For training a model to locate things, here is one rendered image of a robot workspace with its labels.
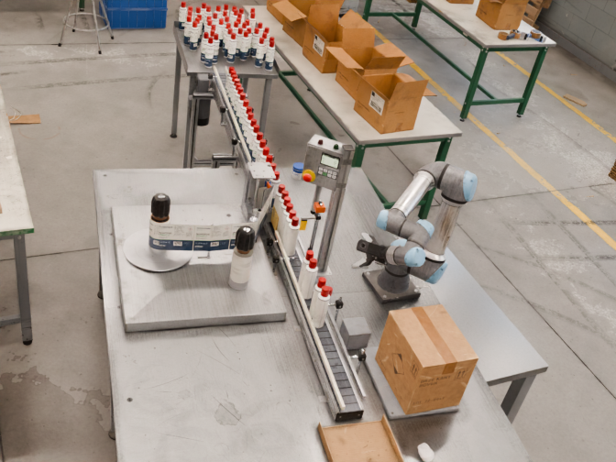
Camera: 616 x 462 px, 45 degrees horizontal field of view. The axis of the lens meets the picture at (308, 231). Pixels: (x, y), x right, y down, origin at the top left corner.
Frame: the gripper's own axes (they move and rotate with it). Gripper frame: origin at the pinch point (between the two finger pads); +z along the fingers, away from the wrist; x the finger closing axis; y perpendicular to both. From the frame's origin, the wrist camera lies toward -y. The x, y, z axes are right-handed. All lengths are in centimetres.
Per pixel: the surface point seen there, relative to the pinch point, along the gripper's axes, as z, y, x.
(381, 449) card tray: -38, 9, -72
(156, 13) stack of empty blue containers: 451, 45, 233
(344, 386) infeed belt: -17, 1, -55
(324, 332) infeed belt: 6.2, 2.3, -36.2
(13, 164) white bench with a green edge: 163, -98, 0
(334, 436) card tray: -26, -5, -73
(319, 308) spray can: 3.5, -6.0, -27.9
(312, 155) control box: 17.1, -23.8, 32.9
